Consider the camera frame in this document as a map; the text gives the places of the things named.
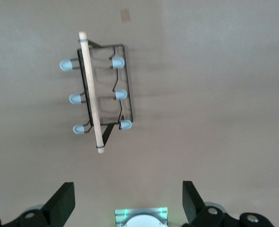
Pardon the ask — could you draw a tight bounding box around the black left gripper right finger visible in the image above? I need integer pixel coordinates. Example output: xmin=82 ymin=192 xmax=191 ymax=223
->
xmin=182 ymin=181 xmax=275 ymax=227

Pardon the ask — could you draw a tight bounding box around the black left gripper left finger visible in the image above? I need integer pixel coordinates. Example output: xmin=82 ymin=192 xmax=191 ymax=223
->
xmin=0 ymin=182 xmax=75 ymax=227

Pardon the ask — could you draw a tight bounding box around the black wire cup holder rack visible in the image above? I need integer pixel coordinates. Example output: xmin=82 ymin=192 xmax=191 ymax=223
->
xmin=59 ymin=31 xmax=133 ymax=154

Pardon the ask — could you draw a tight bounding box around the brown table cover sheet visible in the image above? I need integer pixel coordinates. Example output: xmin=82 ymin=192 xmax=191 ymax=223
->
xmin=0 ymin=0 xmax=279 ymax=227

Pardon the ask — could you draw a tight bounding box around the small brown tape patch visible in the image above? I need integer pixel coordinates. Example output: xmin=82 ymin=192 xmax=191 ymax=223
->
xmin=120 ymin=9 xmax=131 ymax=23

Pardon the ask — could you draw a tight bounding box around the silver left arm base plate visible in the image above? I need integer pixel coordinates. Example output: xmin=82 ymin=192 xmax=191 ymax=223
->
xmin=114 ymin=207 xmax=168 ymax=227

